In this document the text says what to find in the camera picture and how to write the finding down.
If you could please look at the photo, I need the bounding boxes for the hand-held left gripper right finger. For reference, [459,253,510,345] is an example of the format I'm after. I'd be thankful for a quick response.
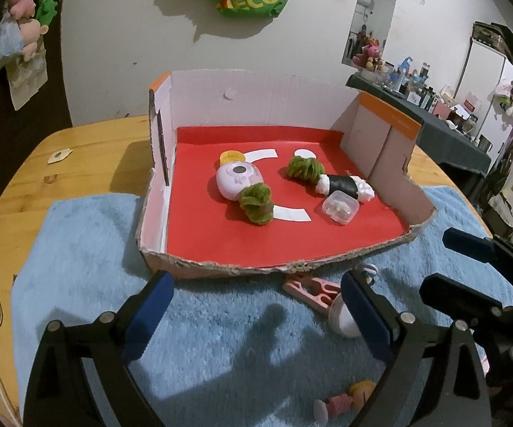
[340,269,492,427]

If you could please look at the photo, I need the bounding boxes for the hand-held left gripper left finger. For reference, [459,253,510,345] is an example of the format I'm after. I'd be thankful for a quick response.
[23,270,176,427]

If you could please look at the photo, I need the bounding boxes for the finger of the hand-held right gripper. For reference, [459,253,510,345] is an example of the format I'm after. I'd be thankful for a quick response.
[418,273,513,334]
[443,228,513,276]

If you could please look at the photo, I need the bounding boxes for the pink clothespin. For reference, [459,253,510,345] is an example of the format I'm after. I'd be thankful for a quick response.
[282,276,343,318]

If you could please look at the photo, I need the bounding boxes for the cardboard box with red bottom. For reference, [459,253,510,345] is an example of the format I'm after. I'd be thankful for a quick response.
[135,69,437,281]

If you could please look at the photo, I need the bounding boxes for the clear square container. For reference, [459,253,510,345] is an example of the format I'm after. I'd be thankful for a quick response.
[322,190,359,225]

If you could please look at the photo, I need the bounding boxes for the black and white sushi toy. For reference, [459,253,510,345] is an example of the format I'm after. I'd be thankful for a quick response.
[315,173,376,204]

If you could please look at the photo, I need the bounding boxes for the green fuzzy scrunchie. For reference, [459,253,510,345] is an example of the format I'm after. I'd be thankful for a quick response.
[287,155,327,184]
[239,182,275,226]

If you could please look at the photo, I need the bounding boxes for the pink round handheld device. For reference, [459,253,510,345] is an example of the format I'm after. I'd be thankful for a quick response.
[216,161,263,201]

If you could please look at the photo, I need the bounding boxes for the small yellow-faced figure toy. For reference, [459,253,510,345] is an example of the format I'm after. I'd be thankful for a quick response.
[347,380,377,405]

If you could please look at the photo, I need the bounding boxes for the light blue towel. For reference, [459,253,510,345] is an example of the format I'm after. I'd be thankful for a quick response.
[11,184,513,427]

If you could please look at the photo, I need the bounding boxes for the small pink and white toy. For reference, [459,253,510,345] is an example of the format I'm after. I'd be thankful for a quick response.
[313,394,356,423]

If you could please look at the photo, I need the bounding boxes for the side table with dark cloth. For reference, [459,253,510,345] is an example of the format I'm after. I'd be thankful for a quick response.
[346,73,492,179]

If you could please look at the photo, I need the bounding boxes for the row of bottles and boxes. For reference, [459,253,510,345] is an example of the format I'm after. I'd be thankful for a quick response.
[374,56,492,143]

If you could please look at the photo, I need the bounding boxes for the white refrigerator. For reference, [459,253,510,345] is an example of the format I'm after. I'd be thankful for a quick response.
[463,38,513,138]

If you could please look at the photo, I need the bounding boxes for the dark bag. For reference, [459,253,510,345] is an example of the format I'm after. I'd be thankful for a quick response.
[472,21,513,72]

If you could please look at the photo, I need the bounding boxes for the pink dragon plush toy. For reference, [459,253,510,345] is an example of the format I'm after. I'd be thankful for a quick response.
[352,38,384,69]

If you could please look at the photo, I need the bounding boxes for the pale pink plush toy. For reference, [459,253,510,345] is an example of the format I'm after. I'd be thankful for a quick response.
[16,20,50,60]

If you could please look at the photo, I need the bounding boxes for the clear plastic bag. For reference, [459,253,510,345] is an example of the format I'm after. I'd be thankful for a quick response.
[0,18,26,76]

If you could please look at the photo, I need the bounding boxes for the green plush toy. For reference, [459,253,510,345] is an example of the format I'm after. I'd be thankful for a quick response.
[36,0,59,25]

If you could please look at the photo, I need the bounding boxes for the wall mirror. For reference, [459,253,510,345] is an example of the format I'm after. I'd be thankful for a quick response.
[342,0,401,68]

